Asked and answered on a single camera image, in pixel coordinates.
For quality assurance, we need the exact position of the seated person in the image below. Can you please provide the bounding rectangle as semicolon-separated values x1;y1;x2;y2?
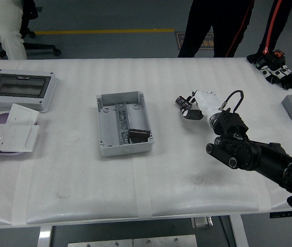
0;0;28;69

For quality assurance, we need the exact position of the black office chair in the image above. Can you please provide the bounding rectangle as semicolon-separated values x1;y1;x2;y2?
0;0;62;57

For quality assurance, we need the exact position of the grey metal floor plate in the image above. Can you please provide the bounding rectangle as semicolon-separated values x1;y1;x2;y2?
67;239;133;247
132;235;198;247

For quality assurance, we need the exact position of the white switch panel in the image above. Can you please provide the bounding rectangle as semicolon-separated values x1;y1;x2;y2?
0;125;40;152

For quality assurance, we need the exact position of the brown floor sticker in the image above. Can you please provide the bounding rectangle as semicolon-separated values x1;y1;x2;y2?
175;31;216;51

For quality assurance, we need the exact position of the white table frame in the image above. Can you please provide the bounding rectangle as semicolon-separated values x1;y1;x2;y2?
0;212;290;247

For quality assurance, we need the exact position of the white foam mat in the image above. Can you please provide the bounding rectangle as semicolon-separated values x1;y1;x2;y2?
0;58;292;227

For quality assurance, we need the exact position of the metal mounting rail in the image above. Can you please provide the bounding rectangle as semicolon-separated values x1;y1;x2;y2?
114;102;132;145

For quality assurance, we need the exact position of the person's gloved hand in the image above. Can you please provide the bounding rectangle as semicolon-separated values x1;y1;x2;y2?
247;49;292;90

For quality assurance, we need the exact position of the black table edge label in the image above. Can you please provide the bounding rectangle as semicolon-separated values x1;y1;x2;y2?
269;210;292;219

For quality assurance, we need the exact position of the grey enclosure with dark window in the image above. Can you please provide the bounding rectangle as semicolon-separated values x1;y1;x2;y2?
0;68;59;113

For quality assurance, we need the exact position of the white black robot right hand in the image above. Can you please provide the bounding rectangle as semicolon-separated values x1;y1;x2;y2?
179;90;225;121

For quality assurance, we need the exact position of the metal bracket under table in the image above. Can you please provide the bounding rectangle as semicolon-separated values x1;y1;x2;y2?
191;217;213;230

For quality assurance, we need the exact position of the white tape strip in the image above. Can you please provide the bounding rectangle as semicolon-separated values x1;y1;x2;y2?
11;164;33;225

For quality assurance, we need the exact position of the open grey plastic box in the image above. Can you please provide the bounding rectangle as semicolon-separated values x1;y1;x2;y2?
95;90;156;157

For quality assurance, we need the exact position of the standing person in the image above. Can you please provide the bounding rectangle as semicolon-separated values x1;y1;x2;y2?
178;0;289;59

